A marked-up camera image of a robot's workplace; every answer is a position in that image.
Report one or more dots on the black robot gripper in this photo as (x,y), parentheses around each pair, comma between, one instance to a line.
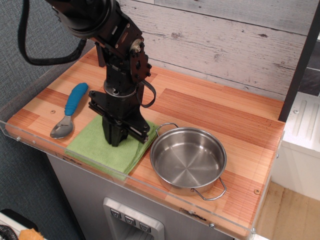
(121,116)

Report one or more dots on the green towel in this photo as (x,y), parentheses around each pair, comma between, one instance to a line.
(91,148)

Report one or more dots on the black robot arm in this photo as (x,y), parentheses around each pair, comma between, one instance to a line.
(120,48)

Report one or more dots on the stainless steel pot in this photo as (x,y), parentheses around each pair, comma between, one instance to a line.
(188,161)

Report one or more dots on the clear acrylic table guard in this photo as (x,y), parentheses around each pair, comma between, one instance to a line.
(246,124)

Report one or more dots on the grey toy fridge cabinet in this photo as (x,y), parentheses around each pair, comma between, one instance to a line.
(85,192)

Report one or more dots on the silver dispenser button panel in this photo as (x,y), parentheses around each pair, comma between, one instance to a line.
(126,223)

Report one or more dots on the orange plush object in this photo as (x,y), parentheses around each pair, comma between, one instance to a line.
(30,234)

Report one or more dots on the white toy sink counter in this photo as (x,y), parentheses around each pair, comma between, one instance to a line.
(297,164)

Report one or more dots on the blue handled metal spoon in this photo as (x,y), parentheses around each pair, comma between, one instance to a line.
(64,127)

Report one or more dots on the dark left frame post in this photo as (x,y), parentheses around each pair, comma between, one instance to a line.
(100,55)

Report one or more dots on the dark frame post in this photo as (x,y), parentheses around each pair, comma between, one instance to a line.
(302,64)
(100,55)

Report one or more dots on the dark right frame post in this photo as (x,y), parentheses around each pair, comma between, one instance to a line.
(302,64)

